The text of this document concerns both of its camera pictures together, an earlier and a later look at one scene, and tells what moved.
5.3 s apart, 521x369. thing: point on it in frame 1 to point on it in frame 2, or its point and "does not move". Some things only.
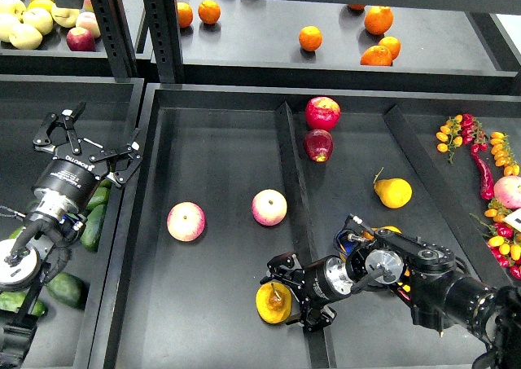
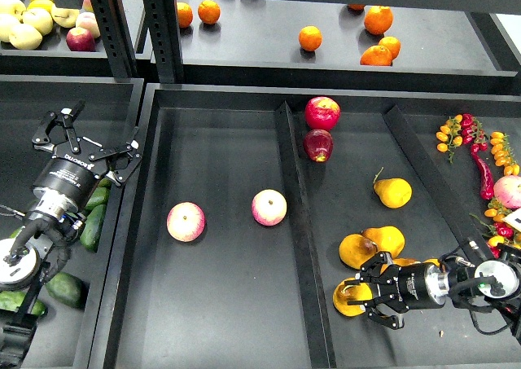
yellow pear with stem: [273, 301] to [345, 293]
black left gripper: [70, 181] does not move
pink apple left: [186, 221] does not move
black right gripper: [326, 282] to [407, 287]
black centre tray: [224, 178] does not move
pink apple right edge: [507, 191] does not move
